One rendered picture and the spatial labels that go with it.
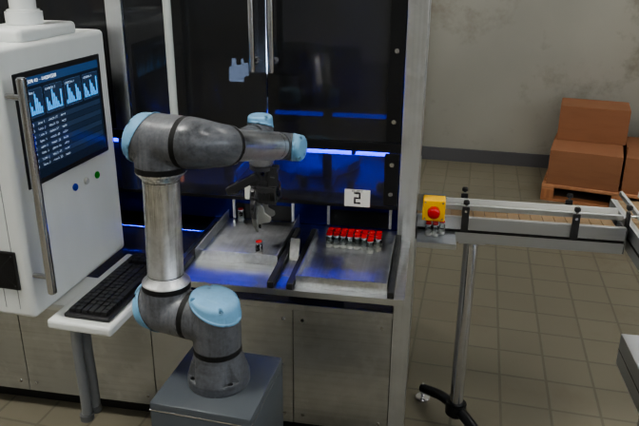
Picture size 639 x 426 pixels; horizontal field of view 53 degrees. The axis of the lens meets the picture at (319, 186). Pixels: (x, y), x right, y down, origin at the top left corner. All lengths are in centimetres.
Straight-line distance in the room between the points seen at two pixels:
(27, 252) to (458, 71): 461
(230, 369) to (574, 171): 402
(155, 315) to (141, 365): 110
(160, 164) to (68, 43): 68
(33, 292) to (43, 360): 94
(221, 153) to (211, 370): 51
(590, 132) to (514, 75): 87
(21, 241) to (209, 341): 64
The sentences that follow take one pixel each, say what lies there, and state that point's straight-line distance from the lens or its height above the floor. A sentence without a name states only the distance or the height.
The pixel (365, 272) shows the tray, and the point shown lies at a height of 88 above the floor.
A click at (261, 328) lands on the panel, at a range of 242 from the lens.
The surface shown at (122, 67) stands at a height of 142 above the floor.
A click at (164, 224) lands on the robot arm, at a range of 152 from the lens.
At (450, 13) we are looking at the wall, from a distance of 588.
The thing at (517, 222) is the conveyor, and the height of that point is 93.
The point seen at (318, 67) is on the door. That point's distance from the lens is 205.
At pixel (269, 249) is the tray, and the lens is 209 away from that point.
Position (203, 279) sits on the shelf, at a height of 88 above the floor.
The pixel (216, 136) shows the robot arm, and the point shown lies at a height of 140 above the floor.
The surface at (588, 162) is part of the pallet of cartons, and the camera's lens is 523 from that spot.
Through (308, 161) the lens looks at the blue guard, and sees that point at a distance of 211.
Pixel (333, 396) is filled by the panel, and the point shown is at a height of 23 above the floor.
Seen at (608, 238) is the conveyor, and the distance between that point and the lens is 234.
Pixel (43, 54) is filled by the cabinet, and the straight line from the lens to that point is 194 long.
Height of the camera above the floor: 176
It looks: 19 degrees down
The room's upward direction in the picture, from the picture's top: straight up
